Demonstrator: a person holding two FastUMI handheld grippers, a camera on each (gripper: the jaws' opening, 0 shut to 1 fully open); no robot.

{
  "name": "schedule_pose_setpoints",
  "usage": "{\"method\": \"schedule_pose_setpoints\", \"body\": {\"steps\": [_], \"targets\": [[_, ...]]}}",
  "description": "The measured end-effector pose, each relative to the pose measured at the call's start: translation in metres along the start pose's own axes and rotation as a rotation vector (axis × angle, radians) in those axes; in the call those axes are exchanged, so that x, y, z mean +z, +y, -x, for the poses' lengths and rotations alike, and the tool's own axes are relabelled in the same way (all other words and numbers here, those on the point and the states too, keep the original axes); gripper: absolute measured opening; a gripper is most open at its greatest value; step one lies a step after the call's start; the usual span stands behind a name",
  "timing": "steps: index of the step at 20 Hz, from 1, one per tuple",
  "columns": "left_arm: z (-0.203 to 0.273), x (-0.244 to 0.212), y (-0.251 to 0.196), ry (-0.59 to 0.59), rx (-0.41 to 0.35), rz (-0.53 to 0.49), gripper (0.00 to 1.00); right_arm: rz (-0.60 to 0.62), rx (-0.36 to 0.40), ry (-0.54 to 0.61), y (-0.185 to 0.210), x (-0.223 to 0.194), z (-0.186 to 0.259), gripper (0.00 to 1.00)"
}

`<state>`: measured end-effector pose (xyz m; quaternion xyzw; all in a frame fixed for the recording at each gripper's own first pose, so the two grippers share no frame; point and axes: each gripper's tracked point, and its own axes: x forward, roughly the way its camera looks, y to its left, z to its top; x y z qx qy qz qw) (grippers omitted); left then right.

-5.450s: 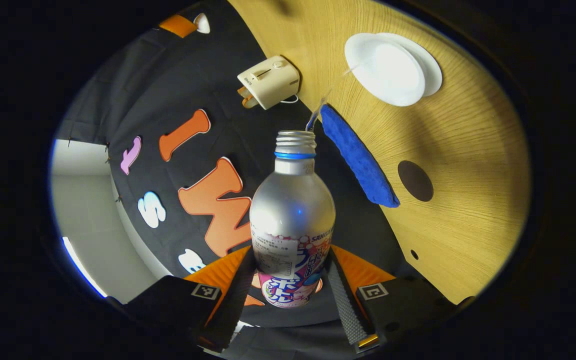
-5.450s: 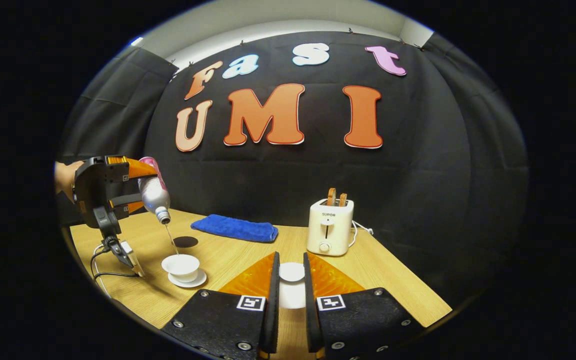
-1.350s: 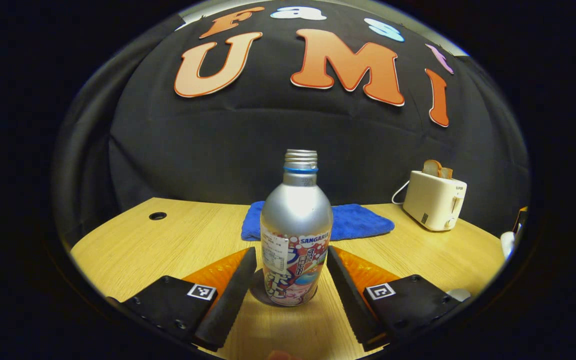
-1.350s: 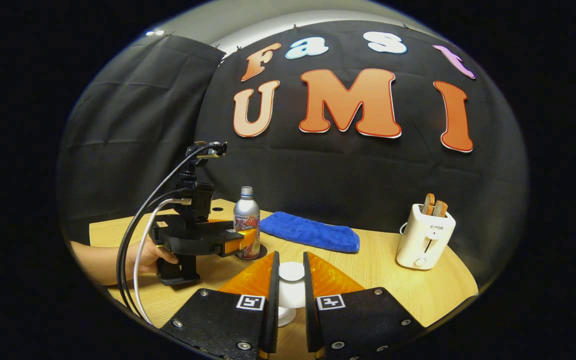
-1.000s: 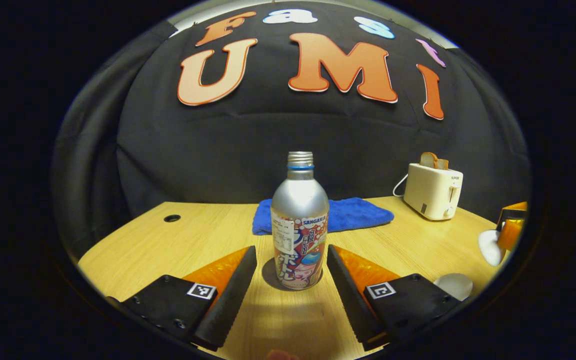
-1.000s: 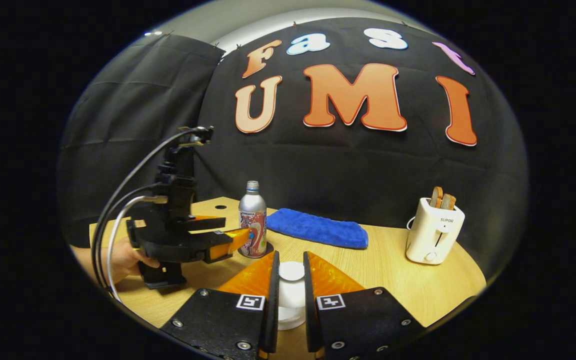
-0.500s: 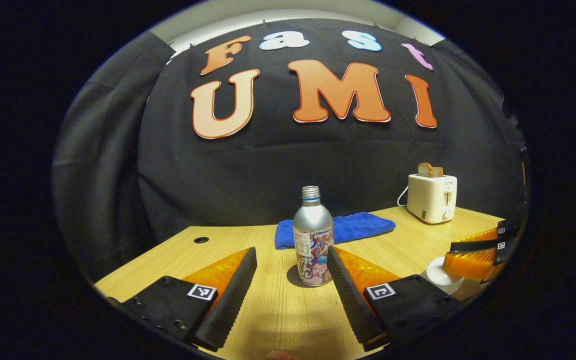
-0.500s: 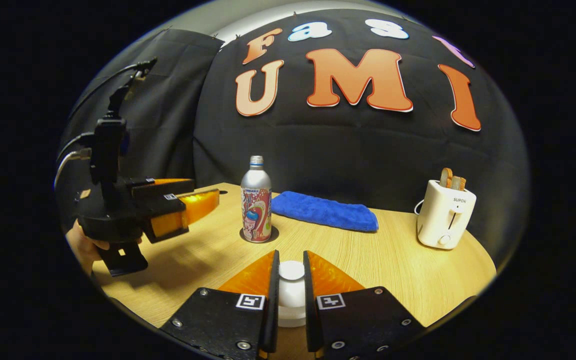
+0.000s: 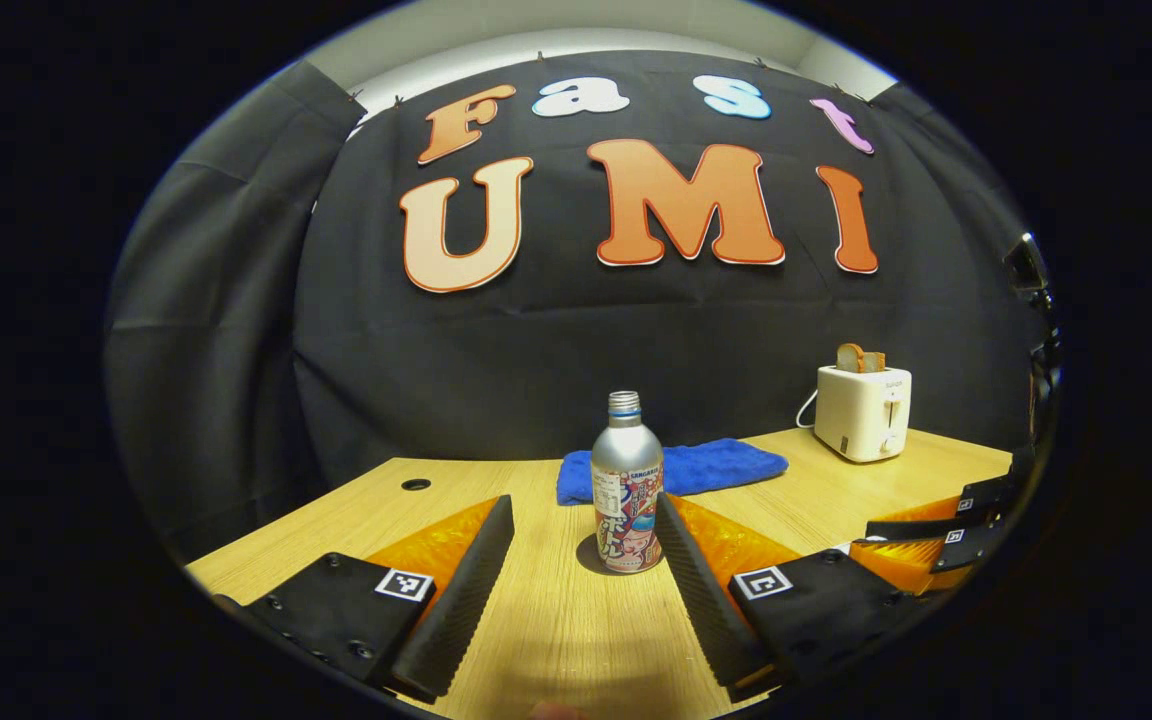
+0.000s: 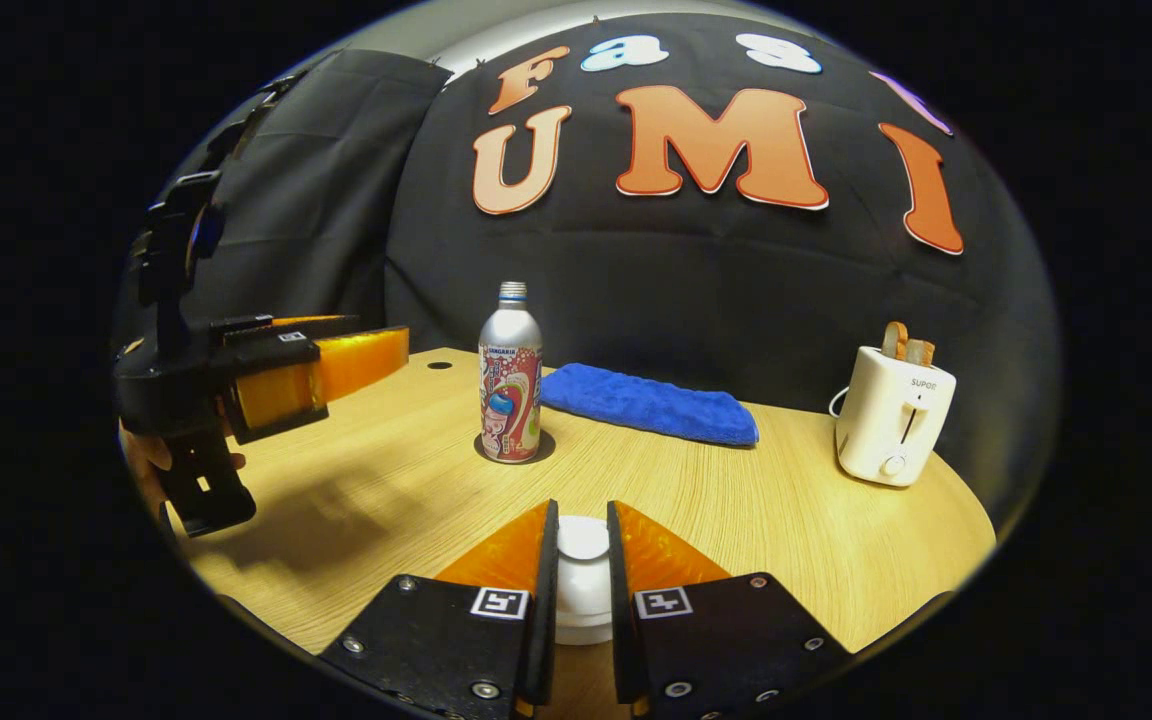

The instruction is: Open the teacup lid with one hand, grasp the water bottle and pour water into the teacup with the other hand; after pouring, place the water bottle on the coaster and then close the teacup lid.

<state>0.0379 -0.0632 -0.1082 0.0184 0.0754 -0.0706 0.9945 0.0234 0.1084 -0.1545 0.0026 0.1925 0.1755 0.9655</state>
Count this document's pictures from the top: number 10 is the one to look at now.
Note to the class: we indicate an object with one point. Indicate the toast slice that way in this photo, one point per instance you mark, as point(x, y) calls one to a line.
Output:
point(921, 352)
point(894, 340)

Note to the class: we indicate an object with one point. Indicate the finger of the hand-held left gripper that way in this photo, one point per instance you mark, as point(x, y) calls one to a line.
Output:
point(256, 324)
point(281, 395)

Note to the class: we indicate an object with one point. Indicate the black backdrop cloth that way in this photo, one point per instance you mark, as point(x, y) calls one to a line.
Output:
point(686, 270)

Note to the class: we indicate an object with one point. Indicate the dark round coaster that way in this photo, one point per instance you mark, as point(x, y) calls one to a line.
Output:
point(546, 450)

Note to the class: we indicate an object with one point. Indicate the blue towel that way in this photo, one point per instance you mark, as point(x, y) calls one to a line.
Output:
point(646, 402)

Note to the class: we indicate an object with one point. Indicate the white toaster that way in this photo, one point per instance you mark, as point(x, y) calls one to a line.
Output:
point(891, 420)

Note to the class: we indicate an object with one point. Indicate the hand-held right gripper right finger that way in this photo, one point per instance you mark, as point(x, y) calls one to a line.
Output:
point(622, 620)

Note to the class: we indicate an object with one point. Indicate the silver water bottle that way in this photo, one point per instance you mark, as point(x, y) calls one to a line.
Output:
point(510, 370)

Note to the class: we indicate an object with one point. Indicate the white teacup lid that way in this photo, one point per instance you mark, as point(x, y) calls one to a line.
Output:
point(584, 580)

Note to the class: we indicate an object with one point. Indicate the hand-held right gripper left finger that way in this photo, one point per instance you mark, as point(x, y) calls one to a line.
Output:
point(540, 620)

